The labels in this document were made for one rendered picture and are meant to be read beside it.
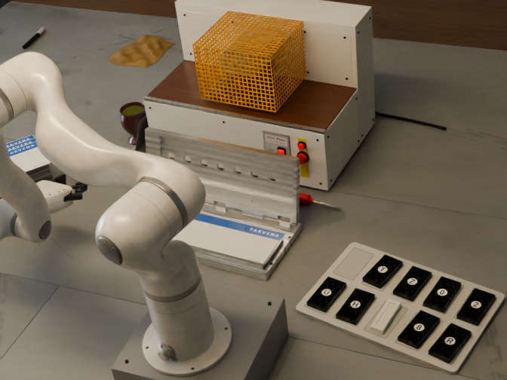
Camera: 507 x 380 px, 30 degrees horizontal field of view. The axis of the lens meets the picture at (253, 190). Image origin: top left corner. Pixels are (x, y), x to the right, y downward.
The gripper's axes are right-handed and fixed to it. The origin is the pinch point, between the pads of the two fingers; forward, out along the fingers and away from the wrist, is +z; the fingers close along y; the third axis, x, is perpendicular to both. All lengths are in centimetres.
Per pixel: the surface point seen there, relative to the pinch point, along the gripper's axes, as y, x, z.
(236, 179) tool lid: 37.7, 2.7, 18.9
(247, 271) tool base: 50, -13, 2
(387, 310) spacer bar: 86, -13, 1
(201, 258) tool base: 37.4, -12.8, 2.1
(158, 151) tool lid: 15.2, 6.4, 17.5
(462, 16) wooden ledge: 60, 28, 140
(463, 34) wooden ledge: 64, 24, 128
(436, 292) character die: 94, -11, 10
